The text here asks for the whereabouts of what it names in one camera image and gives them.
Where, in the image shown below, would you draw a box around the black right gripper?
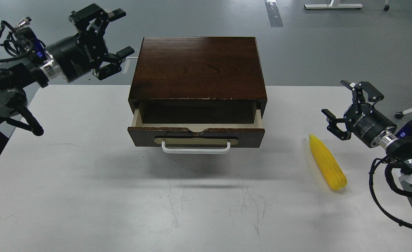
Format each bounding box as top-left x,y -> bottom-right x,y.
321,80 -> 397,148

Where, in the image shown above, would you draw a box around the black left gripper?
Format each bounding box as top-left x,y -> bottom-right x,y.
46,3 -> 135,83

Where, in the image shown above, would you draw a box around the yellow corn cob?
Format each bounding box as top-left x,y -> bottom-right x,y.
308,134 -> 347,190

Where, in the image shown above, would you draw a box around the wooden drawer with white handle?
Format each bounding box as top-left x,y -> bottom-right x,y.
127,105 -> 265,154

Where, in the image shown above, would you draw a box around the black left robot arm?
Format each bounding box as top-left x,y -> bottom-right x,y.
0,3 -> 134,136

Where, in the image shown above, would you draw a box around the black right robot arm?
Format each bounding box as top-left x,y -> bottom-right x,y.
322,80 -> 412,229

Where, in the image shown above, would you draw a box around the dark wooden drawer cabinet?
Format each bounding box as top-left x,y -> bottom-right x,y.
128,36 -> 268,123

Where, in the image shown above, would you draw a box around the grey floor tape strip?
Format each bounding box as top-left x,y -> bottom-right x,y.
264,0 -> 283,28

